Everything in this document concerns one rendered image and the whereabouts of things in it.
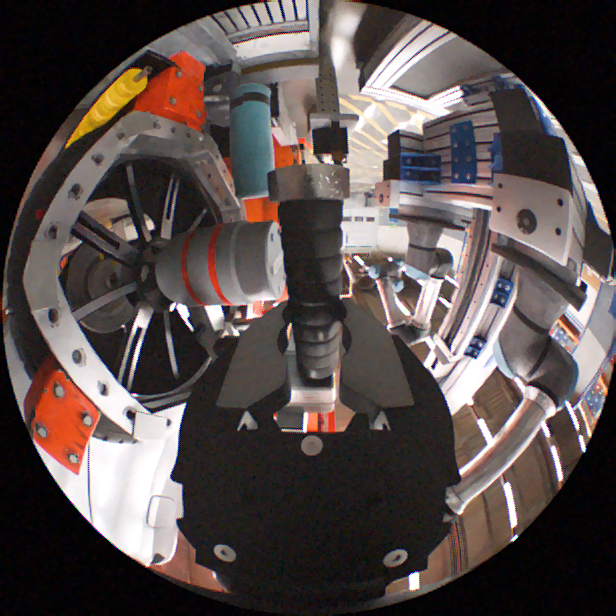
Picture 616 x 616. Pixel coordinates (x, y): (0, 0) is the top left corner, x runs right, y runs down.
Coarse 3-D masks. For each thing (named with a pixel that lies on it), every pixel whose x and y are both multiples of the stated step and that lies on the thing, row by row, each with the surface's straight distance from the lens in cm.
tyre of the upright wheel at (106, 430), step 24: (72, 144) 37; (48, 168) 34; (72, 168) 34; (48, 192) 32; (24, 216) 31; (216, 216) 59; (24, 240) 30; (24, 264) 30; (24, 312) 29; (48, 312) 30; (24, 336) 29; (24, 360) 30; (192, 384) 47; (96, 432) 34; (120, 432) 36
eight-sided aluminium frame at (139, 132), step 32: (128, 128) 30; (160, 128) 34; (192, 128) 42; (96, 160) 28; (192, 160) 48; (64, 192) 23; (224, 192) 51; (64, 224) 22; (32, 256) 21; (32, 288) 21; (64, 320) 21; (64, 352) 21; (96, 384) 23; (128, 416) 27; (160, 416) 29
